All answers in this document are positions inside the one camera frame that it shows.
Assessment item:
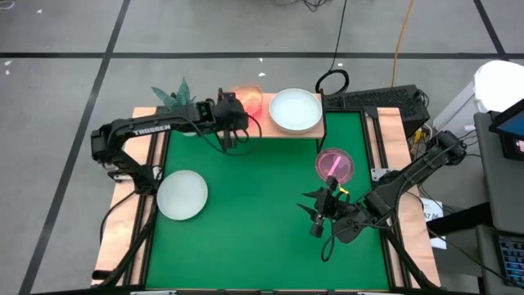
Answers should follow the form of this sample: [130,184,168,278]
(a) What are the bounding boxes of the pink translucent plate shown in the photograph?
[314,147,355,185]
[233,84,264,108]

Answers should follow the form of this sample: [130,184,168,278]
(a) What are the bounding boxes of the black floor cables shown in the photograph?
[273,0,329,12]

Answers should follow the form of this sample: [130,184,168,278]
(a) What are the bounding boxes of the black frame strut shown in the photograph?
[96,196,160,288]
[384,229,441,290]

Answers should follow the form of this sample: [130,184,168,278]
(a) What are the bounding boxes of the thin black hanging cable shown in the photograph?
[314,0,351,96]

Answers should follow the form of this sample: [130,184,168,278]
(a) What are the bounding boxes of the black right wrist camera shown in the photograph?
[309,216,328,239]

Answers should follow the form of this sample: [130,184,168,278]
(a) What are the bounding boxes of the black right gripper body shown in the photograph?
[323,185,382,245]

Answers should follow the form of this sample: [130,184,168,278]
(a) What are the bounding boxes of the black tablet screen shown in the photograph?
[489,98,524,161]

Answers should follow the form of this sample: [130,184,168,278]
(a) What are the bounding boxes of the white round plate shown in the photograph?
[269,88,323,132]
[156,170,210,222]
[271,119,323,135]

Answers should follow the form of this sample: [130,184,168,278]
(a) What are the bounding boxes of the yellow cable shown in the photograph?
[391,0,417,89]

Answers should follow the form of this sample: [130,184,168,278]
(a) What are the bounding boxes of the white lidded bin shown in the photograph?
[432,60,524,138]

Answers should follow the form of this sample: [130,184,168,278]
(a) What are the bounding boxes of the orange translucent plate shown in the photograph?
[241,97,264,117]

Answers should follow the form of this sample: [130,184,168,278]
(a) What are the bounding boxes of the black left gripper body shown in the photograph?
[214,93,251,134]

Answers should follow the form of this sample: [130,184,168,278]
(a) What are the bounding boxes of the keypad with blue keys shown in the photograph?
[496,235,524,288]

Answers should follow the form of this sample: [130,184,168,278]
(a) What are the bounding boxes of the white paper sheet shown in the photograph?
[420,197,448,251]

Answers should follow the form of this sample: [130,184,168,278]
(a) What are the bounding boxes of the grey cart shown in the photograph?
[425,110,524,295]

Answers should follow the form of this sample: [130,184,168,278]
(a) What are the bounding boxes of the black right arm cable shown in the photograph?
[320,192,395,264]

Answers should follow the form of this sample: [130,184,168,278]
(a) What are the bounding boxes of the black aluminium table frame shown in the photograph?
[97,107,441,295]

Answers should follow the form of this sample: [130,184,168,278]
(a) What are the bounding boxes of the green table mat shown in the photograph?
[145,110,390,290]

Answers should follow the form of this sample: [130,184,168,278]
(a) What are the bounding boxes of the black arm base cable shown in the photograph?
[99,188,138,247]

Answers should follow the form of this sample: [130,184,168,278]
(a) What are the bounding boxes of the green plant in white pot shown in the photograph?
[151,76,198,138]

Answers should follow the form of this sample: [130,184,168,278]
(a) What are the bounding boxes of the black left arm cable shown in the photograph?
[186,113,264,157]

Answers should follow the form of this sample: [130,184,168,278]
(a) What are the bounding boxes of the wooden shelf with black frame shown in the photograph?
[216,88,329,153]

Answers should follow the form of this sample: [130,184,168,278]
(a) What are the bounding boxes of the black perforated computer case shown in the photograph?
[325,84,431,138]

